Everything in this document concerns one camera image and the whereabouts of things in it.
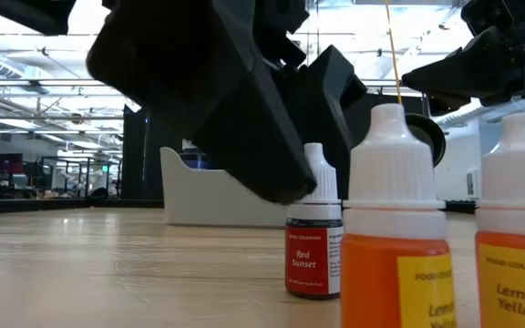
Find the white plastic bin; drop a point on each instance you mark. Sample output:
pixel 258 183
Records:
pixel 208 200

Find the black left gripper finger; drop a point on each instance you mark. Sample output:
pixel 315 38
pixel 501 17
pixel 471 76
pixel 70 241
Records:
pixel 326 100
pixel 189 68

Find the small Red Sunset coloring bottle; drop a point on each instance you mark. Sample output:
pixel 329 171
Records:
pixel 312 255

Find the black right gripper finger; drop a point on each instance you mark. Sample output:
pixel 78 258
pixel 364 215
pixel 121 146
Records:
pixel 449 107
pixel 463 68

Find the red-screen monitor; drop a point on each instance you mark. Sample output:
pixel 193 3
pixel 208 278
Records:
pixel 6 163

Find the black partition panel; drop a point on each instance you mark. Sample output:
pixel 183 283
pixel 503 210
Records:
pixel 144 159

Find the small Lemon Yellow coloring bottle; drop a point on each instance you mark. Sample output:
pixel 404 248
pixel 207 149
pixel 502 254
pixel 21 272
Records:
pixel 381 273
pixel 517 182

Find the black aluminium table frame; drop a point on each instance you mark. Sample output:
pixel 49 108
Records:
pixel 39 206

